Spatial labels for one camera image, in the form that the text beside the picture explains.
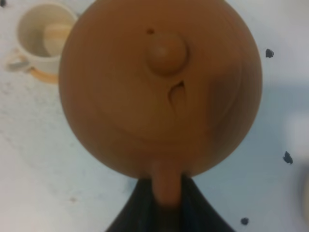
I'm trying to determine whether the far white teacup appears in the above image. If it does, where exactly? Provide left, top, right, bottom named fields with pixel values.
left=4, top=2, right=78, bottom=75

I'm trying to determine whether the brown clay teapot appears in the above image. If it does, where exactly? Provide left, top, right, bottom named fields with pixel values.
left=59, top=0, right=262, bottom=207

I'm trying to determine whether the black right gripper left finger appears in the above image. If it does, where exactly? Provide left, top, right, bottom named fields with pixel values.
left=107, top=179, right=157, bottom=232

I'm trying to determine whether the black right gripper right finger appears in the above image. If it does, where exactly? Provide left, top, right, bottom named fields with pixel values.
left=180, top=175, right=233, bottom=232

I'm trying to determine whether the far orange coaster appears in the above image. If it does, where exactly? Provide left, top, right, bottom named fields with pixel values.
left=29, top=68, right=58, bottom=84

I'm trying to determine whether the beige teapot coaster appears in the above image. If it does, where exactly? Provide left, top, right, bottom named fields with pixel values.
left=298, top=166, right=309, bottom=231

